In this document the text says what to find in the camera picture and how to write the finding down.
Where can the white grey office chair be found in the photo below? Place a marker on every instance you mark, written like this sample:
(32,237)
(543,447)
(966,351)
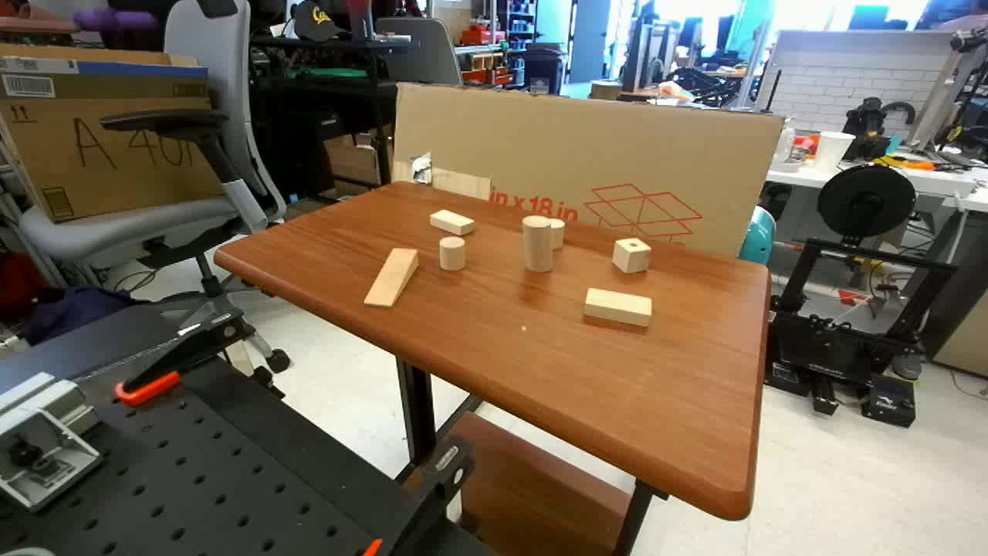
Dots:
(218,36)

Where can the black perforated workbench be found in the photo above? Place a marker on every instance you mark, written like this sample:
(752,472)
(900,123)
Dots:
(213,467)

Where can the rectangular light wood block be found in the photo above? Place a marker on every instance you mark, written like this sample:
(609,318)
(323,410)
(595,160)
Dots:
(619,307)

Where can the wooden cube block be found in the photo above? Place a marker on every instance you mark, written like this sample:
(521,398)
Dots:
(631,253)

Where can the wooden wedge ramp block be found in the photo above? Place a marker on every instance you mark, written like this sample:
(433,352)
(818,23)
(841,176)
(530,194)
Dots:
(393,277)

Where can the large cardboard sheet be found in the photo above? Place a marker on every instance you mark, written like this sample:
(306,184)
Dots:
(679,176)

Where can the black orange clamp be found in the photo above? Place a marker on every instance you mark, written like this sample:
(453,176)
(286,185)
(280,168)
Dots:
(194,345)
(427,506)

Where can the black 3D printer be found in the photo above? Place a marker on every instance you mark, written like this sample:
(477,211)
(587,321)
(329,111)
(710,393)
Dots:
(847,318)

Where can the grey power strip box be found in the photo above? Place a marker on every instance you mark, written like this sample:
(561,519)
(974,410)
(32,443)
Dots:
(45,447)

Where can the short wooden cylinder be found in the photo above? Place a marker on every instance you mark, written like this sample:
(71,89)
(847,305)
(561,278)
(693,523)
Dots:
(452,253)

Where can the tall wooden cylinder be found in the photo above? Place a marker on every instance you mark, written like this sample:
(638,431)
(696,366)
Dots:
(537,243)

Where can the small wooden cylinder behind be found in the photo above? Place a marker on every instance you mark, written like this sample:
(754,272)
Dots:
(556,234)

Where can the cardboard box with writing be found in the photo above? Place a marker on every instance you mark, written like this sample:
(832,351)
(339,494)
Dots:
(53,102)

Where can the small flat wooden block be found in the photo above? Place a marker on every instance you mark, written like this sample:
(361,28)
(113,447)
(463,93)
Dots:
(452,225)

